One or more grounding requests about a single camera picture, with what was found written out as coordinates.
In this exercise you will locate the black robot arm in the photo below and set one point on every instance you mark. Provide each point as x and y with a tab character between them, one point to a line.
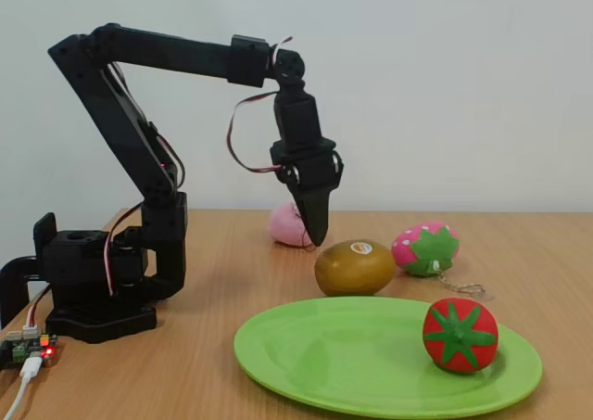
125	128

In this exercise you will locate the red toy tomato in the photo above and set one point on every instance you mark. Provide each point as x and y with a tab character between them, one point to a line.
461	336

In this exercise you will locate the brown kiwi with sticker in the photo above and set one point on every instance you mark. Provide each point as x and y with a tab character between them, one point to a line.
354	274

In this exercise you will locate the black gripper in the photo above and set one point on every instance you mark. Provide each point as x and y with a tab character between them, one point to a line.
309	170

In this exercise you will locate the green oval plate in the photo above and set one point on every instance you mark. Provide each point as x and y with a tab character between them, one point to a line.
352	360

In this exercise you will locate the pale pink toy peach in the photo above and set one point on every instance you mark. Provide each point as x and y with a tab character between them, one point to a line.
285	227

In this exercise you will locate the black table clamp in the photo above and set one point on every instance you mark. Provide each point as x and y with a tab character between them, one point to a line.
11	276

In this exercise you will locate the motor control circuit board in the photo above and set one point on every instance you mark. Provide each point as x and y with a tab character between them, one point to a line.
21	348

